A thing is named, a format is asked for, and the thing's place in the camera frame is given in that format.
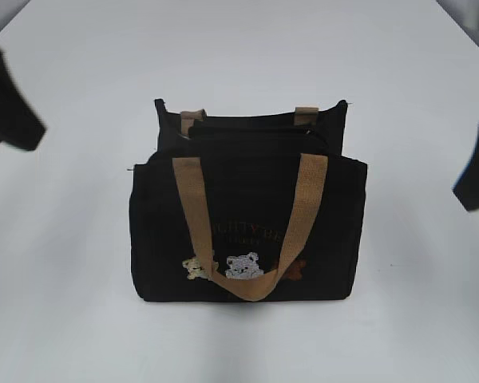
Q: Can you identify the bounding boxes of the black canvas tote bag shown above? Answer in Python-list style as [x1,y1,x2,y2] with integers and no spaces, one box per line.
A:
[129,100,368,302]

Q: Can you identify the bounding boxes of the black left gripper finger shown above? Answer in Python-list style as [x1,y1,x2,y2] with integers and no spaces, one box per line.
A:
[0,50,46,152]

